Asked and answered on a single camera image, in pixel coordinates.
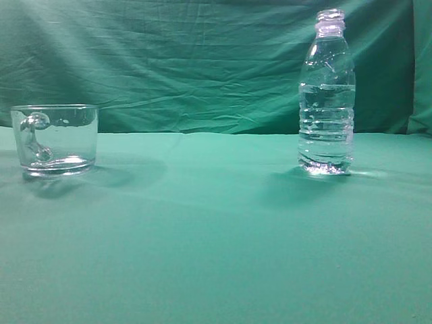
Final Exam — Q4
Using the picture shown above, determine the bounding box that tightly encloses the clear plastic water bottle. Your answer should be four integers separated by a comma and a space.
298, 9, 356, 175

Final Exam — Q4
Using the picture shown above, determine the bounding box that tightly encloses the green table cloth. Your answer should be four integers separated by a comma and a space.
1, 128, 431, 323

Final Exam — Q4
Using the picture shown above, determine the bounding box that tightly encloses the green backdrop cloth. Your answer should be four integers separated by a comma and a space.
1, 1, 431, 134

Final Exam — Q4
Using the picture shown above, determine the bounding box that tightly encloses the clear glass cup with handle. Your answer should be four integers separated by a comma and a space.
10, 104, 99, 178

